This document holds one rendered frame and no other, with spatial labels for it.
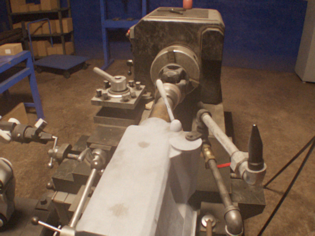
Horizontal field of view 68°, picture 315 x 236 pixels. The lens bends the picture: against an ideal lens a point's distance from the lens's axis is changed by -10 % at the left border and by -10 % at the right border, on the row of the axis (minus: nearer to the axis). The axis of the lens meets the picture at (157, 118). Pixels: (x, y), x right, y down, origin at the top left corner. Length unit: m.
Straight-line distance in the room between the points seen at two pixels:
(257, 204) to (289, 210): 1.28
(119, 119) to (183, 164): 0.38
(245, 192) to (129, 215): 0.57
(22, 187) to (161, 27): 1.75
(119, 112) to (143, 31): 0.62
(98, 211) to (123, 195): 0.06
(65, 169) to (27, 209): 0.95
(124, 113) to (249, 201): 0.56
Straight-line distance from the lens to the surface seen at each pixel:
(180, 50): 1.28
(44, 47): 5.42
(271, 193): 2.30
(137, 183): 0.56
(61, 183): 1.06
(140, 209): 0.51
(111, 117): 0.99
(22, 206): 2.02
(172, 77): 1.10
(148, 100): 1.06
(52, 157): 1.19
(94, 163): 0.72
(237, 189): 0.98
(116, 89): 0.98
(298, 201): 2.33
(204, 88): 1.55
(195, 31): 1.45
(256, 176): 0.43
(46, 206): 1.89
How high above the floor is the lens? 1.56
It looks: 30 degrees down
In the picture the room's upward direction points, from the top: straight up
